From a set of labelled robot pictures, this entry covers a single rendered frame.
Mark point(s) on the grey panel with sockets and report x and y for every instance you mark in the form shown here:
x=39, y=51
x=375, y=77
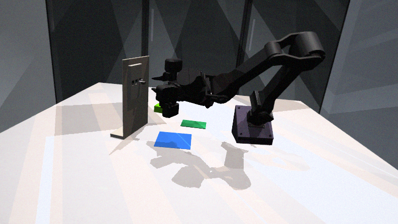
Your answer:
x=135, y=96

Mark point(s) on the green flat rectangular block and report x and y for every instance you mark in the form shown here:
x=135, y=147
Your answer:
x=193, y=124

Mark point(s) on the small green block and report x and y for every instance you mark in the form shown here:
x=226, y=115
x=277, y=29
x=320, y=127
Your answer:
x=157, y=108

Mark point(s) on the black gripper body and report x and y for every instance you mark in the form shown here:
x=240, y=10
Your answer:
x=172, y=66

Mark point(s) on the blue flat square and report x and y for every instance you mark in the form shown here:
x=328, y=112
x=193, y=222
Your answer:
x=173, y=140

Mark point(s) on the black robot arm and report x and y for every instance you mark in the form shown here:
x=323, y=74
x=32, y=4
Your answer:
x=305, y=53

